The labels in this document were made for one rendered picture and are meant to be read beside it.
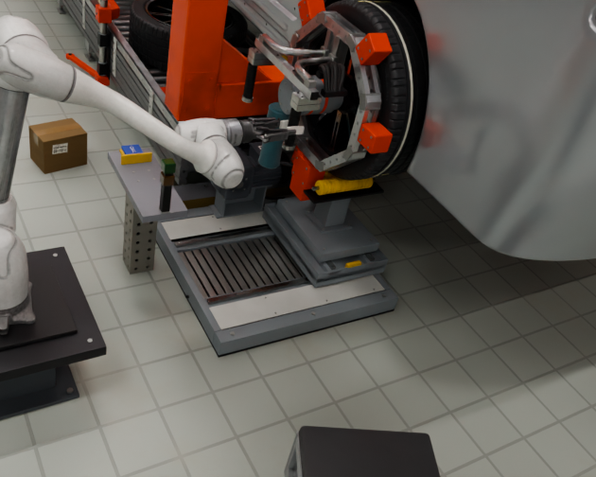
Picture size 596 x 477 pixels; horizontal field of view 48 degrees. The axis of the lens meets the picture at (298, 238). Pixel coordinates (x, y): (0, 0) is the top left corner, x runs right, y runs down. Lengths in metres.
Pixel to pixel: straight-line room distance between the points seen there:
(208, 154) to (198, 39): 0.83
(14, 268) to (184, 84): 1.07
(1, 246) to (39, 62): 0.55
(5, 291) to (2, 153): 0.40
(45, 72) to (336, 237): 1.48
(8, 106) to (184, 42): 0.88
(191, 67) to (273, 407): 1.34
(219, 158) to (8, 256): 0.67
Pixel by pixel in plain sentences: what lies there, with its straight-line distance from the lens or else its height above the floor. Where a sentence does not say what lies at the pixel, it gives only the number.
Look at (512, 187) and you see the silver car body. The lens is 2.03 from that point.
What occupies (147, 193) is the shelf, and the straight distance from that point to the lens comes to 2.50.
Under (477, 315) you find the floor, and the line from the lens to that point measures 3.09.
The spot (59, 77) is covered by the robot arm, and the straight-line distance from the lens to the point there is 1.84.
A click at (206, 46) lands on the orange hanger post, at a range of 2.72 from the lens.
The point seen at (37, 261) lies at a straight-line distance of 2.43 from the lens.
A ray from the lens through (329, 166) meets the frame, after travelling 2.48.
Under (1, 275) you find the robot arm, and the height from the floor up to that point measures 0.50.
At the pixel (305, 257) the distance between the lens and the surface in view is 2.78.
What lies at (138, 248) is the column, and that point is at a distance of 2.74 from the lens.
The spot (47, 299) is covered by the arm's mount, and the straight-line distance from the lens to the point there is 2.27.
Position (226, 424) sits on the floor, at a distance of 2.35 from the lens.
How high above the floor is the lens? 1.89
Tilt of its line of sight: 37 degrees down
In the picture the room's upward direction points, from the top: 14 degrees clockwise
